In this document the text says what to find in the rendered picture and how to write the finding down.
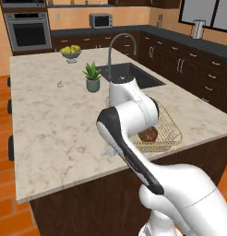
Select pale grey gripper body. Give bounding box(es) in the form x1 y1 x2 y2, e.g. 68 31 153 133
104 141 120 158

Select brown round bread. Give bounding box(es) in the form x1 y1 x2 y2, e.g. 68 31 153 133
138 126 159 143

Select dark wooden island cabinet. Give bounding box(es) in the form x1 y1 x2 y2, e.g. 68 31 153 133
29 135 227 236

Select green plant in grey pot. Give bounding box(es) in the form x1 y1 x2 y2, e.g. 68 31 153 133
82 62 102 93

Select dark sink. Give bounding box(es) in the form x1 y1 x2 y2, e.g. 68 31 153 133
96 62 166 90

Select grey curved tap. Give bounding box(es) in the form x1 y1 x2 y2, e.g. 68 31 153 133
107 32 137 83

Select grey fruit bowl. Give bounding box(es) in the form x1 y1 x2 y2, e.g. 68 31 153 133
60 50 83 65

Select dark wooden cupboard run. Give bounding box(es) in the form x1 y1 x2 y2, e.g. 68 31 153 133
138 30 227 116
50 30 141 61

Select grey toaster oven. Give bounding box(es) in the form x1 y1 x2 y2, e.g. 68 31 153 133
89 13 114 30

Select knife block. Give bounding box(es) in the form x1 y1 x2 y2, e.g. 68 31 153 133
156 13 164 30

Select black-framed window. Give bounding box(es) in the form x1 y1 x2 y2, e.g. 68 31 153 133
178 0 227 33

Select steel built-in microwave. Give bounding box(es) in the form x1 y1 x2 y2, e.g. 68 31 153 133
0 0 47 8

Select wire basket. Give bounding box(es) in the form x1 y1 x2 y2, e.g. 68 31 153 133
104 95 184 154

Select steel wall oven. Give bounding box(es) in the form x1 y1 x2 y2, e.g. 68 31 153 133
3 11 53 53

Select dark wall shelf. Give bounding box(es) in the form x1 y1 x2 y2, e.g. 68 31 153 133
46 3 110 9

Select dark wooden wall cupboards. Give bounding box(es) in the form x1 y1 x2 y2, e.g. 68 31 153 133
107 0 182 9

